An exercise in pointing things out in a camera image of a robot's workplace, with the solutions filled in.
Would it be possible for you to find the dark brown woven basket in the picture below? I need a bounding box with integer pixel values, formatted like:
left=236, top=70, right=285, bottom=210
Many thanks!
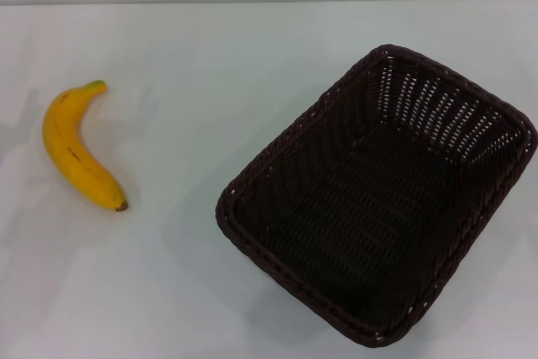
left=214, top=43, right=538, bottom=343

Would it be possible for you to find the yellow banana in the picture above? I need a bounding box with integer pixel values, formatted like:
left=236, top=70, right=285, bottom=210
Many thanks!
left=41, top=79, right=129, bottom=214

